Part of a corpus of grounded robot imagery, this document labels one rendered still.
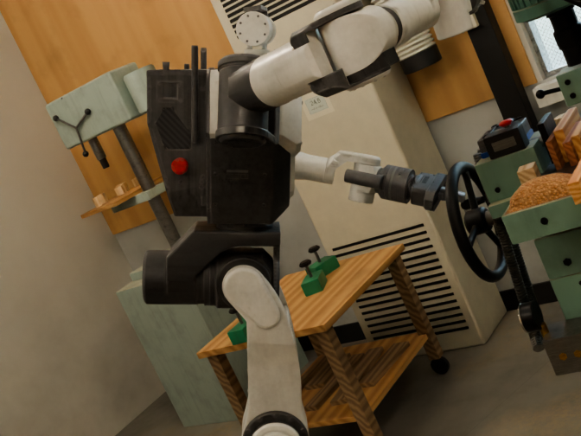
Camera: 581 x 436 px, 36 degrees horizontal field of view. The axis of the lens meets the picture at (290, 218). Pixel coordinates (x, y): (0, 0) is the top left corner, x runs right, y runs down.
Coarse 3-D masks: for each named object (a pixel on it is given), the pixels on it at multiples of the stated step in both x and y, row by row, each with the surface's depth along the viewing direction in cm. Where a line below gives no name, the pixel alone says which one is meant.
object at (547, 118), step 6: (546, 114) 190; (540, 120) 187; (546, 120) 187; (552, 120) 191; (540, 126) 184; (546, 126) 185; (552, 126) 189; (540, 132) 185; (546, 132) 184; (534, 138) 190; (540, 138) 189; (546, 138) 185; (546, 150) 186; (552, 162) 186
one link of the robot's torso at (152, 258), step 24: (192, 240) 179; (216, 240) 179; (240, 240) 179; (264, 240) 179; (144, 264) 182; (168, 264) 180; (192, 264) 180; (144, 288) 181; (168, 288) 181; (192, 288) 181
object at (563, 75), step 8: (560, 72) 186; (568, 72) 183; (576, 72) 182; (560, 80) 184; (568, 80) 183; (576, 80) 183; (560, 88) 185; (568, 88) 184; (576, 88) 183; (568, 96) 184; (576, 96) 184; (568, 104) 185
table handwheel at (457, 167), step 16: (448, 176) 200; (464, 176) 208; (448, 192) 197; (448, 208) 196; (480, 208) 205; (464, 224) 206; (480, 224) 204; (464, 240) 194; (496, 240) 212; (464, 256) 196; (480, 272) 198; (496, 272) 204
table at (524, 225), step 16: (496, 208) 190; (528, 208) 165; (544, 208) 164; (560, 208) 162; (576, 208) 161; (512, 224) 168; (528, 224) 166; (544, 224) 165; (560, 224) 163; (576, 224) 162; (512, 240) 169
